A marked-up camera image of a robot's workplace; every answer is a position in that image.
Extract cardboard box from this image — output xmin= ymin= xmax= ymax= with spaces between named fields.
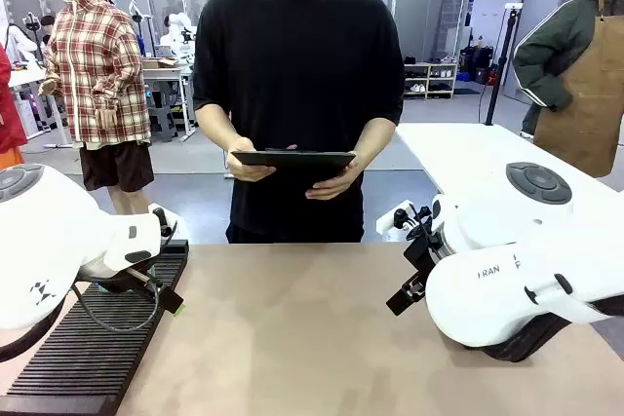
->
xmin=140 ymin=57 xmax=180 ymax=70

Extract white workbench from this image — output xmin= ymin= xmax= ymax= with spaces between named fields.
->
xmin=140 ymin=60 xmax=197 ymax=140

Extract black bags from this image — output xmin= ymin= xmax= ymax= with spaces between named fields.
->
xmin=458 ymin=44 xmax=500 ymax=87

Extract black slotted PCB rack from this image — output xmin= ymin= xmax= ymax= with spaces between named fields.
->
xmin=0 ymin=239 xmax=190 ymax=416

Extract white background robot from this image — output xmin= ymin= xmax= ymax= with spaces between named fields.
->
xmin=159 ymin=11 xmax=198 ymax=51

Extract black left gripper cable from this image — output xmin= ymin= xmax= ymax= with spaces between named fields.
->
xmin=71 ymin=278 xmax=164 ymax=335

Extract white desk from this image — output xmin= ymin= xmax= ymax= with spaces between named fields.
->
xmin=7 ymin=60 xmax=69 ymax=150

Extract black tablet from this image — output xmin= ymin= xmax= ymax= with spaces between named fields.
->
xmin=229 ymin=149 xmax=358 ymax=192

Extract person's right hand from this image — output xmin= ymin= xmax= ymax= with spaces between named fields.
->
xmin=225 ymin=135 xmax=278 ymax=184

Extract mannequin in plaid shirt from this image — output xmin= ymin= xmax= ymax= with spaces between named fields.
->
xmin=37 ymin=0 xmax=156 ymax=216

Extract person's right forearm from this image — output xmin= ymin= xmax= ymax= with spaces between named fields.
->
xmin=194 ymin=101 xmax=246 ymax=152

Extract wooden shoe shelf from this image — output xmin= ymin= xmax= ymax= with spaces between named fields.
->
xmin=403 ymin=61 xmax=460 ymax=100

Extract person in black t-shirt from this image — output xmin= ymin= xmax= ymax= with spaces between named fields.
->
xmin=192 ymin=0 xmax=407 ymax=245

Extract black plastic tray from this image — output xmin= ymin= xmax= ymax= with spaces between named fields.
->
xmin=480 ymin=311 xmax=575 ymax=364

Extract black tripod pole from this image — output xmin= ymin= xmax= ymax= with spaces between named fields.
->
xmin=484 ymin=2 xmax=526 ymax=128

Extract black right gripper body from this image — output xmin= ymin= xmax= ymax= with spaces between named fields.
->
xmin=402 ymin=229 xmax=439 ymax=284

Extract person in red jacket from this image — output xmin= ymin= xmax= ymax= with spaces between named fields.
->
xmin=0 ymin=43 xmax=29 ymax=169

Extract grey step stool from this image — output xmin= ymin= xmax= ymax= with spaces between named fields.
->
xmin=145 ymin=91 xmax=178 ymax=140

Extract person in brown apron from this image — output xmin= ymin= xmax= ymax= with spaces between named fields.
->
xmin=511 ymin=0 xmax=624 ymax=179

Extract person's left forearm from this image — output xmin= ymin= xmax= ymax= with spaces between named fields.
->
xmin=351 ymin=115 xmax=402 ymax=165

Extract person's left hand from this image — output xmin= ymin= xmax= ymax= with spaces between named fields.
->
xmin=305 ymin=151 xmax=366 ymax=202

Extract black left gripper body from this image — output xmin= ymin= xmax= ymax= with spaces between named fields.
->
xmin=90 ymin=262 xmax=161 ymax=296

